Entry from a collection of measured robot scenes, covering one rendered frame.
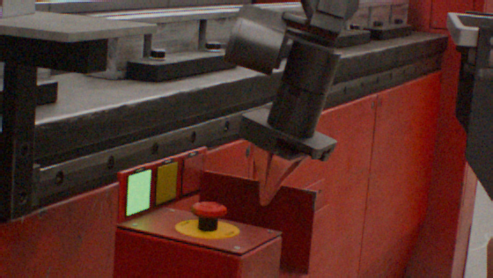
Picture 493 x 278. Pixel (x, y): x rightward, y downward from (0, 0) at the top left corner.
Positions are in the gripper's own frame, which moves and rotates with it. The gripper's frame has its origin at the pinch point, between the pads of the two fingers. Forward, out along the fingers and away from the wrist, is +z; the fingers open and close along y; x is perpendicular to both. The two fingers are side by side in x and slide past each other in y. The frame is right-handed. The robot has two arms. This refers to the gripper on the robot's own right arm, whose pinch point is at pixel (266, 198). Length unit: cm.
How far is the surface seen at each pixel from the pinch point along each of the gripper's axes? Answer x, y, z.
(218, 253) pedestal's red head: 15.3, -2.4, 2.1
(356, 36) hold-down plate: -125, 36, 1
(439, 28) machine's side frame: -196, 34, 2
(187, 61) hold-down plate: -36.8, 33.2, -1.1
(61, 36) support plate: 27.2, 15.7, -16.3
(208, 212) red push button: 11.7, 1.7, -0.1
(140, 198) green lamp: 11.2, 10.3, 2.4
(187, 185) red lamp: 0.1, 10.1, 2.9
